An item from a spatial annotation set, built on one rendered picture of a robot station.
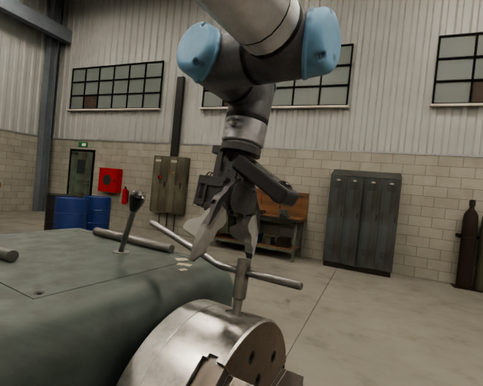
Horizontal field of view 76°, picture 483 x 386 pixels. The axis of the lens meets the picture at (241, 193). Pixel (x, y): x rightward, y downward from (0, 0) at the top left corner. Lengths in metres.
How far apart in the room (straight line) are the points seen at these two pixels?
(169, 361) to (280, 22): 0.41
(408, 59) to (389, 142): 1.70
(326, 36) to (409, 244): 6.73
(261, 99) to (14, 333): 0.45
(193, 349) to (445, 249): 6.81
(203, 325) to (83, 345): 0.15
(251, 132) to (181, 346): 0.33
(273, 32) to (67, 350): 0.43
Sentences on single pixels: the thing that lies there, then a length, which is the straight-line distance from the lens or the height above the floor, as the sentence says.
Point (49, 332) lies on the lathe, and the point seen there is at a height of 1.24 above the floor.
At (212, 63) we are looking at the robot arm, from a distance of 0.46.
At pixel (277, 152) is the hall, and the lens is 7.37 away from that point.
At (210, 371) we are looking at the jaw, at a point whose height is 1.20.
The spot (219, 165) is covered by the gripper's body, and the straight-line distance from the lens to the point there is 0.54.
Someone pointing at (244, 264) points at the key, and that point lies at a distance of 0.49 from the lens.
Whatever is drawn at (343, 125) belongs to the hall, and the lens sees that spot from 7.24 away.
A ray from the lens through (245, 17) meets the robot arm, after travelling 0.34.
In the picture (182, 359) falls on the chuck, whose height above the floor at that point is 1.21.
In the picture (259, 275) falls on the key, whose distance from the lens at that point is 0.48.
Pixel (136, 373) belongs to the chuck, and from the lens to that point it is 0.47.
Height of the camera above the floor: 1.43
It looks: 1 degrees down
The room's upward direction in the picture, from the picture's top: 6 degrees clockwise
